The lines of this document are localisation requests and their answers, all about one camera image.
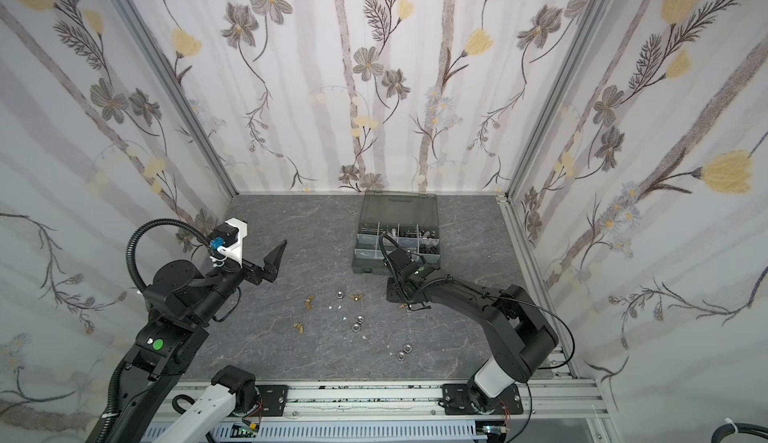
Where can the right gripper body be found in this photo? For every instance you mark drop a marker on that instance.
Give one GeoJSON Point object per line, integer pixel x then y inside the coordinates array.
{"type": "Point", "coordinates": [409, 273]}

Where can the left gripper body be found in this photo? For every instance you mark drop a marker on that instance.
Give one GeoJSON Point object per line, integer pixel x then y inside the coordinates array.
{"type": "Point", "coordinates": [251, 273]}

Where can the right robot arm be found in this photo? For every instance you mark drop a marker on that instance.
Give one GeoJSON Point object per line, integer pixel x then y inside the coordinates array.
{"type": "Point", "coordinates": [519, 336]}

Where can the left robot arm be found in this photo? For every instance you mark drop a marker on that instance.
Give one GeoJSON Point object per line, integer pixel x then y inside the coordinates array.
{"type": "Point", "coordinates": [182, 302]}

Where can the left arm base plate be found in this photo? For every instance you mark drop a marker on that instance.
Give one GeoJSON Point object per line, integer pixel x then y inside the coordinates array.
{"type": "Point", "coordinates": [272, 400]}

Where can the silver nut pair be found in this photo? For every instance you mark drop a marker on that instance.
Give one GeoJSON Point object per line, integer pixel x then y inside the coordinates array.
{"type": "Point", "coordinates": [406, 349]}
{"type": "Point", "coordinates": [358, 323]}

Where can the white cable duct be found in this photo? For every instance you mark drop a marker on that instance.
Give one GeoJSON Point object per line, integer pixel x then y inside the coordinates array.
{"type": "Point", "coordinates": [352, 431]}

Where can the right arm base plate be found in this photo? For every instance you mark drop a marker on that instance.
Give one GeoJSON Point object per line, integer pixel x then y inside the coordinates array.
{"type": "Point", "coordinates": [466, 400]}

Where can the silver nut pair center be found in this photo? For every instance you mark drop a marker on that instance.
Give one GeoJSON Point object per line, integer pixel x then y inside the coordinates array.
{"type": "Point", "coordinates": [358, 323]}

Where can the aluminium front rail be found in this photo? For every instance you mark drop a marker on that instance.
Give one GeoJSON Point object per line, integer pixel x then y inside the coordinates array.
{"type": "Point", "coordinates": [313, 400]}

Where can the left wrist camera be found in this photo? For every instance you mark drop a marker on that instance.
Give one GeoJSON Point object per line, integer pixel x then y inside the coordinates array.
{"type": "Point", "coordinates": [225, 242]}

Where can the green compartment organizer box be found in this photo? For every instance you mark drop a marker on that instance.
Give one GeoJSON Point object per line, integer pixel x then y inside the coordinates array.
{"type": "Point", "coordinates": [410, 219]}

